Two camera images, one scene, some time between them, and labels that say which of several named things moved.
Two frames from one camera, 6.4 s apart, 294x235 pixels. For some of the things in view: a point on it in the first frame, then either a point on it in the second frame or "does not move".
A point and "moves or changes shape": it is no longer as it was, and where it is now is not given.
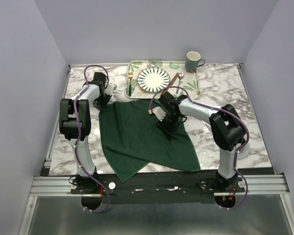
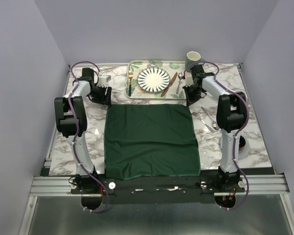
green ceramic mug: [191, 61] does not move
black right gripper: [169, 133] → [189, 100]
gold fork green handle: [130, 76] does not move
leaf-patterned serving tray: [179, 78] does not move
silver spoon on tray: [181, 76] does not move
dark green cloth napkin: [134, 139] moves or changes shape
